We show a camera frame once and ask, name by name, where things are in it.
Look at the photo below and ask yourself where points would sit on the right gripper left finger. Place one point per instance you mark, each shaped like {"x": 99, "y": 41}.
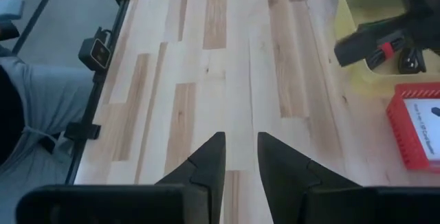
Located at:
{"x": 206, "y": 182}

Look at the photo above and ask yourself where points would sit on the gray chair armrest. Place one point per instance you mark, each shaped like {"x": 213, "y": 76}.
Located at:
{"x": 10, "y": 9}

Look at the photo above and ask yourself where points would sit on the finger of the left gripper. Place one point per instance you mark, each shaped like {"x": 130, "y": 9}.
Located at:
{"x": 350, "y": 52}

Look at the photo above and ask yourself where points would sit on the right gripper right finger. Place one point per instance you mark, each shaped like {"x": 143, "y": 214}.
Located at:
{"x": 285, "y": 182}

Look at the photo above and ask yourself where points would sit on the white Acer card reader box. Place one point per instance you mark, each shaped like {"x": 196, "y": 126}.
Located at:
{"x": 426, "y": 128}

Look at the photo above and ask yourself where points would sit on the red plastic basket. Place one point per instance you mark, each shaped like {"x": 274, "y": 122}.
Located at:
{"x": 398, "y": 131}

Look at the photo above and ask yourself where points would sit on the black table-level camera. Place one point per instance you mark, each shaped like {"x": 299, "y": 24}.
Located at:
{"x": 96, "y": 52}

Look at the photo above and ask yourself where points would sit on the person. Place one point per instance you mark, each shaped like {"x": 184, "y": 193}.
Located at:
{"x": 44, "y": 97}

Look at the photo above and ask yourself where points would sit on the black table frame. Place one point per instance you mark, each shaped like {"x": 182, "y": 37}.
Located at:
{"x": 91, "y": 103}

